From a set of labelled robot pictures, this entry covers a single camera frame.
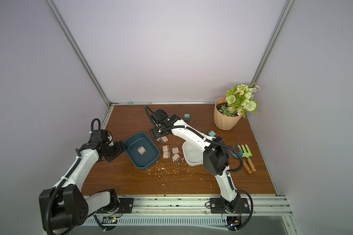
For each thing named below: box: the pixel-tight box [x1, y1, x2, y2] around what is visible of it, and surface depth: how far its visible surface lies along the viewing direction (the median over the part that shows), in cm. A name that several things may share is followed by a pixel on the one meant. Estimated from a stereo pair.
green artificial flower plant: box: [218, 82, 261, 118], surface depth 86 cm
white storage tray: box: [182, 141, 204, 167], surface depth 91 cm
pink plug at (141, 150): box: [136, 145, 147, 156], surface depth 93 cm
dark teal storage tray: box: [124, 131, 160, 171], surface depth 94 cm
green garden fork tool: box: [237, 143, 257, 172], surface depth 93 cm
